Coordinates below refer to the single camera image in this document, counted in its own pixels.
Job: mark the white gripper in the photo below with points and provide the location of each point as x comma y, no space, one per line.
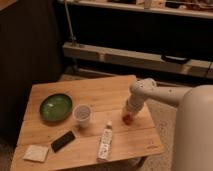
132,106

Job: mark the red orange pepper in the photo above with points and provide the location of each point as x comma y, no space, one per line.
127,119

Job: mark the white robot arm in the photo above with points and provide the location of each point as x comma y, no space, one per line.
193,137

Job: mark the clear plastic cup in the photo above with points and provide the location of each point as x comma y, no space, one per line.
82,115

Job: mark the white tube bottle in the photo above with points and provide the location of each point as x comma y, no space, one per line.
105,143

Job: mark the wooden table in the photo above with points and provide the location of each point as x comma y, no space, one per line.
106,97

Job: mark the wooden shelf unit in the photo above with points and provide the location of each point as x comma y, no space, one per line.
125,34

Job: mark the black smartphone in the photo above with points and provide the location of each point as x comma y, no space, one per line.
62,141

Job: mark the green bowl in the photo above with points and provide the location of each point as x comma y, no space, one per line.
56,107

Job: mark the white square sponge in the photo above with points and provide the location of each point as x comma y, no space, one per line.
36,153

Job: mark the black handle on shelf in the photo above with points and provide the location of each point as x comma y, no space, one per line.
176,60

